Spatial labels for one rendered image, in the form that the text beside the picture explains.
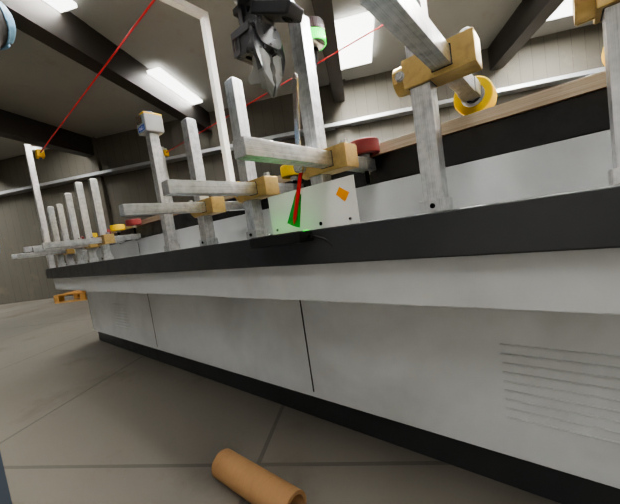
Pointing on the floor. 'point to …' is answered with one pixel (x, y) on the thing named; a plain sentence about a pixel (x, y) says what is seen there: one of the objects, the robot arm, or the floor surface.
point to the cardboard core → (254, 480)
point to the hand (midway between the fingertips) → (274, 89)
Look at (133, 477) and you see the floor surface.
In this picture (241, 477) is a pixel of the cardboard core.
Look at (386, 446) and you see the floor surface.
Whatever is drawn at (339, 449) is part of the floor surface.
